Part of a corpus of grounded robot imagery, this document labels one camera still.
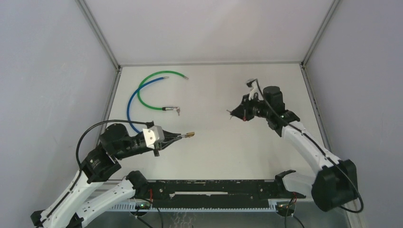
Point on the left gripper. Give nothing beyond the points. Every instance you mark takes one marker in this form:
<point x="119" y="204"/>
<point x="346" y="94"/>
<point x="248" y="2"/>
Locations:
<point x="166" y="142"/>

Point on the brass padlock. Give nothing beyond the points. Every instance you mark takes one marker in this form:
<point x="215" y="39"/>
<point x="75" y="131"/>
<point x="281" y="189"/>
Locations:
<point x="187" y="135"/>

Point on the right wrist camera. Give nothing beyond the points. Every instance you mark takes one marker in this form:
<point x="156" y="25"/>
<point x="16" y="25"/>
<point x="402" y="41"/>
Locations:
<point x="252" y="84"/>

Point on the green lock keys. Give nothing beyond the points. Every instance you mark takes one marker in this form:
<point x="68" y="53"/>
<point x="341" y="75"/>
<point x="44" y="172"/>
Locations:
<point x="178" y="110"/>

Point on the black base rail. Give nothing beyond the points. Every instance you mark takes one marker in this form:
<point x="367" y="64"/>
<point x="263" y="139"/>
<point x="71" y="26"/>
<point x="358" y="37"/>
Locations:
<point x="214" y="194"/>

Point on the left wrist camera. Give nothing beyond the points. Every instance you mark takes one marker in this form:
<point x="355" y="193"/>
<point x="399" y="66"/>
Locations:
<point x="153" y="136"/>

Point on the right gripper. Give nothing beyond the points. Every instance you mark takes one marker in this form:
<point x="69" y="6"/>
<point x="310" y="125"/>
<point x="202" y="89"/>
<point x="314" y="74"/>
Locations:
<point x="243" y="111"/>

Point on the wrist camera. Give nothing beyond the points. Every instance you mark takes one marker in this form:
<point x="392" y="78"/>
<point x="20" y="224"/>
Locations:
<point x="252" y="84"/>
<point x="153" y="136"/>

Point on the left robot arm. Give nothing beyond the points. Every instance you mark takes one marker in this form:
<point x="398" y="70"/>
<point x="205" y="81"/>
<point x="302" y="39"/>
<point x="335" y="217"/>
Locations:
<point x="71" y="209"/>

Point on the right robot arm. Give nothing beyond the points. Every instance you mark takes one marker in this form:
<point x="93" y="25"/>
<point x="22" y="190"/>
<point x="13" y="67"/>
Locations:
<point x="334" y="182"/>

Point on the white cable duct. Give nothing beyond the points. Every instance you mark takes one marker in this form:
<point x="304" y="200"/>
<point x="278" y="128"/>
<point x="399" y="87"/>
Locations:
<point x="122" y="206"/>

